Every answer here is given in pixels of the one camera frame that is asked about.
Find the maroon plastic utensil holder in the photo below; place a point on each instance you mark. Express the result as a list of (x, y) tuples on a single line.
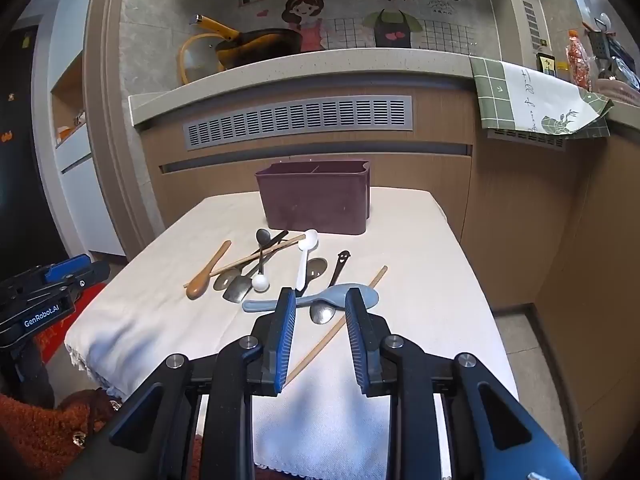
[(312, 200)]

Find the kitchen countertop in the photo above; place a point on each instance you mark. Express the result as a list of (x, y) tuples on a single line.
[(310, 70)]

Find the long grey vent grille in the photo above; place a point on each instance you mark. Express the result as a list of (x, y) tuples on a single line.
[(300, 120)]

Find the glass lid with yellow rim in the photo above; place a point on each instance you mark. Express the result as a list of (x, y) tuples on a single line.
[(186, 55)]

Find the pink plastic basket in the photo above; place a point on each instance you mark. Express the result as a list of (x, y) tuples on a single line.
[(617, 91)]

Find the cartoon couple wall sticker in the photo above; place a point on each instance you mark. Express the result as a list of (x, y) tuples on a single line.
[(390, 10)]

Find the wooden chopstick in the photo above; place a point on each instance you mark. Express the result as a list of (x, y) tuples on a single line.
[(367, 287), (260, 255)]

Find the black and yellow packet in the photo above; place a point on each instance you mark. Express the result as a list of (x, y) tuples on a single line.
[(546, 64)]

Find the black chopstick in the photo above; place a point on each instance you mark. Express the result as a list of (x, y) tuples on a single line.
[(281, 237)]

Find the red snack packet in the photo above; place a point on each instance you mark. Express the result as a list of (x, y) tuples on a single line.
[(576, 60)]

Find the wooden kitchen cabinet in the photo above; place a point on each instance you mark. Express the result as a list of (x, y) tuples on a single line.
[(505, 210)]

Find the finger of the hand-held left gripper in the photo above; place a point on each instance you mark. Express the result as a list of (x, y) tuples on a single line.
[(92, 275), (67, 266)]

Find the blue rice paddle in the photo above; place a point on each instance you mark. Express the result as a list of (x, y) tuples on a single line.
[(330, 297)]

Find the white tablecloth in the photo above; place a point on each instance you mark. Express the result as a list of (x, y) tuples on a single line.
[(165, 330)]

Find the short grey vent grille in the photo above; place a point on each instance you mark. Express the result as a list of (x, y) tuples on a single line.
[(525, 139)]

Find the small white round scoop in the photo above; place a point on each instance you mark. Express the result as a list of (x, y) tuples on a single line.
[(260, 283)]

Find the green checked towel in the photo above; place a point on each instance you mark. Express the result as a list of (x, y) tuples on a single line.
[(492, 92)]

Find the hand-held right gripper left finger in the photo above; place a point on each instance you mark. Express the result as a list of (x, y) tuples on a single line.
[(285, 340)]

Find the white shelf cabinet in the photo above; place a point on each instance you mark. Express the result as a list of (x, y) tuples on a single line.
[(80, 170)]

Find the black spoon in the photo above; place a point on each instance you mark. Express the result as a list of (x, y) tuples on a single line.
[(263, 236)]

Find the red floor mat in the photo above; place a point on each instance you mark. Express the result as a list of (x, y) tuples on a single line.
[(52, 340)]

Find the white pipe cover column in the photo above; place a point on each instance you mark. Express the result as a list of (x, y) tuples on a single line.
[(515, 10)]

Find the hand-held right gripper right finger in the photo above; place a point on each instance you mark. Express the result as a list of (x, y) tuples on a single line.
[(356, 345)]

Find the wooden spoon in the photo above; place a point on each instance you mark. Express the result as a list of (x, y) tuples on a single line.
[(206, 272)]

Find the metal grater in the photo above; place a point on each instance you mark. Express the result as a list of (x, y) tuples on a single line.
[(600, 45)]

